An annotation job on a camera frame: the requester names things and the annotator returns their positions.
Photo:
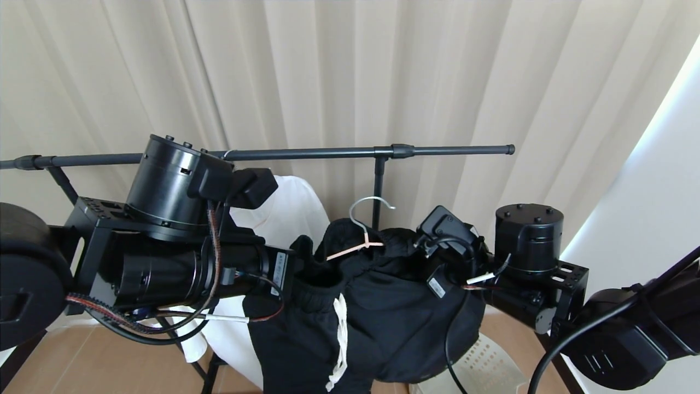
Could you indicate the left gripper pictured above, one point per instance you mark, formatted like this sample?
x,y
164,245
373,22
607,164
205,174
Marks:
x,y
164,279

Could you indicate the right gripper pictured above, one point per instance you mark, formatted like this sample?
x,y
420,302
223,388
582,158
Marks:
x,y
476,279

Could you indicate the black garment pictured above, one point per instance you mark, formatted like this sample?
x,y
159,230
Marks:
x,y
394,317

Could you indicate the pink clothes hanger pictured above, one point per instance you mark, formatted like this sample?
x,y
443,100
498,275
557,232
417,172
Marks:
x,y
365,241
228,154

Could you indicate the white printed t-shirt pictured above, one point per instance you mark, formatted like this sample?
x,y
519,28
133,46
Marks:
x,y
290,208

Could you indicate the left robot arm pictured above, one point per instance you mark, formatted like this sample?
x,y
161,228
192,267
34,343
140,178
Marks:
x,y
164,186

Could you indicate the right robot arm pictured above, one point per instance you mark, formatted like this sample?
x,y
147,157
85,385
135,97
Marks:
x,y
528,235

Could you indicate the white laundry basket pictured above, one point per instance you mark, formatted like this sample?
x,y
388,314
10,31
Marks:
x,y
486,366

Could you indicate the black clothes rack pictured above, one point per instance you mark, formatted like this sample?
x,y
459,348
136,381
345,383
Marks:
x,y
328,152

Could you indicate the beige curtain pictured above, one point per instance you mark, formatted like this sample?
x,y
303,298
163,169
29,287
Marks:
x,y
437,71

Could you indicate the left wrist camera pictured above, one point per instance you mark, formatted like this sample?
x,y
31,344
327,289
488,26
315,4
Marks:
x,y
254,186

